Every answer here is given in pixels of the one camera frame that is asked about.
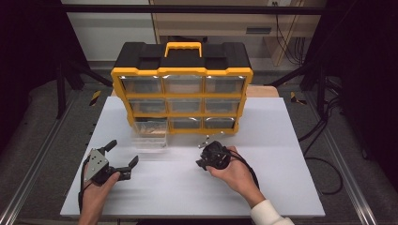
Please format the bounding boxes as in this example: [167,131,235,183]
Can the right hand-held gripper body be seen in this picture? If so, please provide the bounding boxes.
[197,130,233,171]

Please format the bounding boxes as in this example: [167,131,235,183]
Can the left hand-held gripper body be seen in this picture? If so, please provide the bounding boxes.
[83,147,120,187]

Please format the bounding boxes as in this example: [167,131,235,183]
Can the clear plastic drawer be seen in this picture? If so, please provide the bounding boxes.
[130,117,171,150]

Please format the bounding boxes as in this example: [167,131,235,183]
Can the yellow black organizer cabinet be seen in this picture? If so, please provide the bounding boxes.
[110,41,253,136]

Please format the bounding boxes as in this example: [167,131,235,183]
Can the person's right hand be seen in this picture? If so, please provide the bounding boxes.
[206,145,267,207]

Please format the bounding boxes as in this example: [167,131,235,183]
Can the person's left hand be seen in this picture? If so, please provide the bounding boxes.
[79,171,122,217]

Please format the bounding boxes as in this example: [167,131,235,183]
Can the yellow black tape marker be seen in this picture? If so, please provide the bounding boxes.
[89,90,102,107]
[289,91,308,106]

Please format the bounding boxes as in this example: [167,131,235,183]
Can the black metal stand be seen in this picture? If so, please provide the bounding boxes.
[268,59,332,120]
[54,57,115,120]

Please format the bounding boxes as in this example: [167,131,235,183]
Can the light wooden board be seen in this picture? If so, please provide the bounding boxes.
[111,85,280,98]

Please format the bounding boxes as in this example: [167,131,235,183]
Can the grid of clear drawers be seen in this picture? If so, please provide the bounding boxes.
[120,74,246,129]

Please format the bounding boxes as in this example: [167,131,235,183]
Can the black curtain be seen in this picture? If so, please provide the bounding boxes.
[0,0,90,154]
[304,0,398,188]

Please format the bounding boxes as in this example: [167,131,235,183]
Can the grey rectangular desk plate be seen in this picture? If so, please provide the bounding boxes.
[245,27,273,36]

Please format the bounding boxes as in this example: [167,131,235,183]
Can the black horizontal bar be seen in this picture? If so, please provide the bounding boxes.
[60,3,327,16]

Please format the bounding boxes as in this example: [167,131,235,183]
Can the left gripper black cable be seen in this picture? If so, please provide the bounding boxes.
[77,156,92,215]

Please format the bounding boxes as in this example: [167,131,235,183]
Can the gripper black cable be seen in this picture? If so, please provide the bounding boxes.
[77,156,92,215]
[229,149,261,190]

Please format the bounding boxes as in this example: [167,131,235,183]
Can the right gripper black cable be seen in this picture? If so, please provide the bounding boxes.
[229,149,261,190]

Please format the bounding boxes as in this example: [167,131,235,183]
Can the aluminium floor rail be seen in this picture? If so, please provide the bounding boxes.
[304,92,379,225]
[0,92,81,225]

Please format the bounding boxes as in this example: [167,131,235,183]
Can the black floor cables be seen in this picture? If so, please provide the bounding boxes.
[297,95,343,158]

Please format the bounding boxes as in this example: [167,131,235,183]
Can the black looped floor cable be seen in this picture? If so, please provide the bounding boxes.
[304,156,344,196]

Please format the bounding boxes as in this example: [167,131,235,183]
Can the bundle of black hanging cables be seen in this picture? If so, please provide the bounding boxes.
[273,2,307,67]

